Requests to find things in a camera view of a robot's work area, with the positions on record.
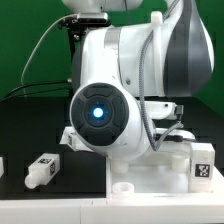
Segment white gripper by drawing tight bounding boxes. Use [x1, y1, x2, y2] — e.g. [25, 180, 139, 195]
[145, 101, 177, 120]

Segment white square tabletop tray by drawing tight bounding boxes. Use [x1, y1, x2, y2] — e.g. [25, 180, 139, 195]
[106, 152, 224, 199]

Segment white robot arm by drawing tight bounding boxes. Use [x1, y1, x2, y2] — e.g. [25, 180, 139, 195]
[70, 0, 214, 160]

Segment white sheet with markers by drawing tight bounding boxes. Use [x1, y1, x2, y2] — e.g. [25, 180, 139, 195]
[60, 126, 74, 145]

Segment white front fence bar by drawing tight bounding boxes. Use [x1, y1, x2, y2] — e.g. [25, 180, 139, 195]
[0, 197, 224, 224]

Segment white left fence piece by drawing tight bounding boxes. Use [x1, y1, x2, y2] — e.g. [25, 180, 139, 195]
[0, 157, 4, 178]

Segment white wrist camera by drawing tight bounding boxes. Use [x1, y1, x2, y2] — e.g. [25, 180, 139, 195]
[154, 128, 196, 143]

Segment black cables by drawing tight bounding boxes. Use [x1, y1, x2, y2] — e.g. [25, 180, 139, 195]
[0, 79, 73, 103]

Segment black camera stand pole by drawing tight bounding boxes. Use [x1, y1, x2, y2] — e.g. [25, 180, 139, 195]
[68, 28, 81, 86]

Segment camera on stand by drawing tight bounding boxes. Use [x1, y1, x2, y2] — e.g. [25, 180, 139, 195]
[58, 13, 111, 30]

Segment grey cable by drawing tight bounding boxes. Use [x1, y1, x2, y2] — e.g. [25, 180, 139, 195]
[19, 13, 78, 88]

